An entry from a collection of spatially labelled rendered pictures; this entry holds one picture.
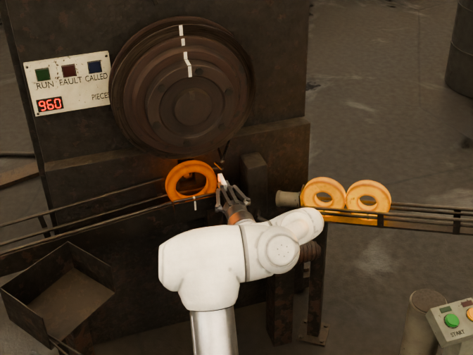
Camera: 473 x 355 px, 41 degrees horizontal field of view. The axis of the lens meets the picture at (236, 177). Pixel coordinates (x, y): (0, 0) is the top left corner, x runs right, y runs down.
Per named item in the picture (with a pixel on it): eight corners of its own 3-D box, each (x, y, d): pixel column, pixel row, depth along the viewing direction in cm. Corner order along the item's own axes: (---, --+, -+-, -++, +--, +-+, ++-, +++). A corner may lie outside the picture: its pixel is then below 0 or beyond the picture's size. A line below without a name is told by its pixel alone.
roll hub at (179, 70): (149, 147, 201) (139, 66, 185) (233, 132, 207) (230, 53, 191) (153, 156, 196) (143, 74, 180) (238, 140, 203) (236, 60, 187)
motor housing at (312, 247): (257, 328, 264) (257, 230, 234) (306, 316, 270) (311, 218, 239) (268, 351, 254) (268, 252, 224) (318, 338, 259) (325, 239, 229)
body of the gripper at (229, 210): (227, 230, 210) (219, 212, 217) (251, 225, 212) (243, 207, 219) (226, 213, 206) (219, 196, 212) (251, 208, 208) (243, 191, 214)
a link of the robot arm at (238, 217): (257, 238, 209) (252, 226, 213) (258, 218, 203) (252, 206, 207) (231, 244, 207) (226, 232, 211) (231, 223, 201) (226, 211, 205)
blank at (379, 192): (345, 177, 216) (343, 183, 214) (391, 180, 211) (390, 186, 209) (347, 213, 225) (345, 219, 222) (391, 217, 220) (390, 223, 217)
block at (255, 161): (239, 205, 243) (238, 153, 229) (258, 201, 245) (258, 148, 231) (248, 221, 234) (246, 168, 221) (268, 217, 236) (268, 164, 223)
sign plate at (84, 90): (35, 113, 203) (23, 62, 193) (115, 101, 209) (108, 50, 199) (35, 117, 202) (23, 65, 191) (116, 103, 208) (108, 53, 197)
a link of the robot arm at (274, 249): (290, 219, 154) (235, 225, 153) (304, 218, 136) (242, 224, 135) (296, 272, 153) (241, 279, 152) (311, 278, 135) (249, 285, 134)
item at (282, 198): (280, 200, 232) (279, 187, 229) (304, 202, 229) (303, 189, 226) (276, 210, 228) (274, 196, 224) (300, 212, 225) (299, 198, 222)
